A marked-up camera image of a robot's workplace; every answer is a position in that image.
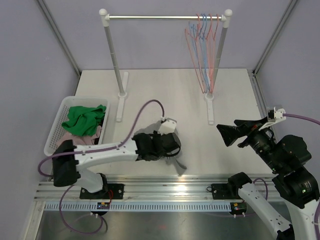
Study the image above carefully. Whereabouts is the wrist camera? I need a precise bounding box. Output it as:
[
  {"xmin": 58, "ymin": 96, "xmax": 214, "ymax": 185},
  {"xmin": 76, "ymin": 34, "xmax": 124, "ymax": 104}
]
[
  {"xmin": 157, "ymin": 117, "xmax": 177, "ymax": 135},
  {"xmin": 258, "ymin": 107, "xmax": 286, "ymax": 131}
]

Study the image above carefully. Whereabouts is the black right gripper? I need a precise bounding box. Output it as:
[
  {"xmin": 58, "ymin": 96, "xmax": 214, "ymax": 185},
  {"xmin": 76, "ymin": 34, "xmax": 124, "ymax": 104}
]
[{"xmin": 217, "ymin": 115, "xmax": 284, "ymax": 172}]

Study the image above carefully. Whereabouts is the pink hanger of brown top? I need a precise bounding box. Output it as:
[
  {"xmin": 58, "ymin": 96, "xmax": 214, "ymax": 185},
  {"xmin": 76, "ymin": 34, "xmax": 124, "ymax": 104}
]
[{"xmin": 196, "ymin": 13, "xmax": 215, "ymax": 93}]

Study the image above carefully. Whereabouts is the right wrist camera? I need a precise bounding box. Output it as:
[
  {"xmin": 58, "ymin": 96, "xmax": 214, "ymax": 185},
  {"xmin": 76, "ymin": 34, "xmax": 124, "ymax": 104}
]
[{"xmin": 258, "ymin": 107, "xmax": 286, "ymax": 131}]

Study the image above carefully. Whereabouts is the grey tank top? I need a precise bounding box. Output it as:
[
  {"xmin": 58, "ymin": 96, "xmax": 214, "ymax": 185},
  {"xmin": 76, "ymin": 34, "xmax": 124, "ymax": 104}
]
[{"xmin": 134, "ymin": 120, "xmax": 187, "ymax": 176}]

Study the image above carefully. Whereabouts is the left aluminium frame post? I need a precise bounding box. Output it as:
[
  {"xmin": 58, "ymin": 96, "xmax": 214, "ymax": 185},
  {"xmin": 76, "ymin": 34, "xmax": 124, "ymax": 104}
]
[{"xmin": 36, "ymin": 0, "xmax": 82, "ymax": 78}]

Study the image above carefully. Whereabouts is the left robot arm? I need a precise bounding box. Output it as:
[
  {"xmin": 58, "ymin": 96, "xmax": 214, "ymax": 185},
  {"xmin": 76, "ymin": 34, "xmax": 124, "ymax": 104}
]
[{"xmin": 52, "ymin": 132, "xmax": 181, "ymax": 200}]

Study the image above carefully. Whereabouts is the aluminium frame post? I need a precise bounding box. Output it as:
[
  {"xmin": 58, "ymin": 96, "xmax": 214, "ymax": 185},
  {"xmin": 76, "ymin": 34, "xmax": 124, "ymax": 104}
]
[
  {"xmin": 36, "ymin": 0, "xmax": 82, "ymax": 78},
  {"xmin": 252, "ymin": 0, "xmax": 300, "ymax": 78}
]

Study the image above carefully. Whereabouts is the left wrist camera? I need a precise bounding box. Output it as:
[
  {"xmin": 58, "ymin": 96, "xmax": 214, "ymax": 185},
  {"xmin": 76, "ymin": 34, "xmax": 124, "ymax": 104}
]
[{"xmin": 157, "ymin": 117, "xmax": 177, "ymax": 135}]

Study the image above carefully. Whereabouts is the right aluminium frame post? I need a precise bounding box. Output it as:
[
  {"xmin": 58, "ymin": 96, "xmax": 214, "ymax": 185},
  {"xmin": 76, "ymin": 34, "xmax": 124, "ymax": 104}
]
[{"xmin": 252, "ymin": 0, "xmax": 300, "ymax": 78}]

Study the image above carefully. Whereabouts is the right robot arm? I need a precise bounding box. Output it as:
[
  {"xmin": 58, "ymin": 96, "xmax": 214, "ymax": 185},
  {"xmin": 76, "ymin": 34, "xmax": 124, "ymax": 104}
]
[{"xmin": 216, "ymin": 113, "xmax": 320, "ymax": 240}]

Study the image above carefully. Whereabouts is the pink hanger of grey top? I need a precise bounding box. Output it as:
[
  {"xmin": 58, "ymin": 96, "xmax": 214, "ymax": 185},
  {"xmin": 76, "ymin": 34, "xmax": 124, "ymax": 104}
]
[{"xmin": 184, "ymin": 21, "xmax": 207, "ymax": 94}]

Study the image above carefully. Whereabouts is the white plastic basket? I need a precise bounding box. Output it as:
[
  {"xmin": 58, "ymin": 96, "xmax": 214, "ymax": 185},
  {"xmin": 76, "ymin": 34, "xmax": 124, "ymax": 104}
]
[{"xmin": 43, "ymin": 96, "xmax": 110, "ymax": 157}]

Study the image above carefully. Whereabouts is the blue hanger of green top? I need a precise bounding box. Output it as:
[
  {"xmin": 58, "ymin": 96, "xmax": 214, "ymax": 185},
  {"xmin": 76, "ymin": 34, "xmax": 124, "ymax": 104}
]
[{"xmin": 184, "ymin": 13, "xmax": 210, "ymax": 94}]

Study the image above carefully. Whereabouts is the silver clothes rack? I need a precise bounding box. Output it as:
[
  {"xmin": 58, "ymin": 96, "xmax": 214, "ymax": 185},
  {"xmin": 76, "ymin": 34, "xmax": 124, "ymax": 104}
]
[{"xmin": 99, "ymin": 8, "xmax": 233, "ymax": 125}]

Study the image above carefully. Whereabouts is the green tank top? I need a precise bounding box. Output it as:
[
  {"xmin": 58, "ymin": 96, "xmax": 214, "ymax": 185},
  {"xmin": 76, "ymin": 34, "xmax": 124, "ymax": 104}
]
[{"xmin": 61, "ymin": 104, "xmax": 107, "ymax": 137}]

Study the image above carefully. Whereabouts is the blue hanger of mauve top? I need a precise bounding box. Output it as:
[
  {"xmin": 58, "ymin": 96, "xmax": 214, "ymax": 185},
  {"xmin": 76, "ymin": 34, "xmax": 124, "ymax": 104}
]
[{"xmin": 189, "ymin": 13, "xmax": 210, "ymax": 94}]

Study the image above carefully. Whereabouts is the mauve pink tank top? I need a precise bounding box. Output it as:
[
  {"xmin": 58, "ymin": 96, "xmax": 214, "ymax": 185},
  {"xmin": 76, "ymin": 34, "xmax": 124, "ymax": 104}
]
[{"xmin": 56, "ymin": 125, "xmax": 102, "ymax": 147}]

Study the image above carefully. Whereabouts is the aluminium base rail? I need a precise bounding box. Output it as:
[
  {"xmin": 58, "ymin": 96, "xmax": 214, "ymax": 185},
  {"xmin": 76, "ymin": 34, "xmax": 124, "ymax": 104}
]
[{"xmin": 33, "ymin": 173, "xmax": 287, "ymax": 202}]

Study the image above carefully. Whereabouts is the white slotted cable duct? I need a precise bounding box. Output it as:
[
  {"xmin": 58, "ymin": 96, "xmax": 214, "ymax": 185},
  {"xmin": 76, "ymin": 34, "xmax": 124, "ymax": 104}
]
[{"xmin": 44, "ymin": 201, "xmax": 240, "ymax": 212}]

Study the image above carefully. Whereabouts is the pink hanger of black top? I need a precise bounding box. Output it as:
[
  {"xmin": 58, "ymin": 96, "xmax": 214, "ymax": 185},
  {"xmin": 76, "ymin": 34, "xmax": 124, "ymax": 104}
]
[{"xmin": 203, "ymin": 14, "xmax": 219, "ymax": 94}]

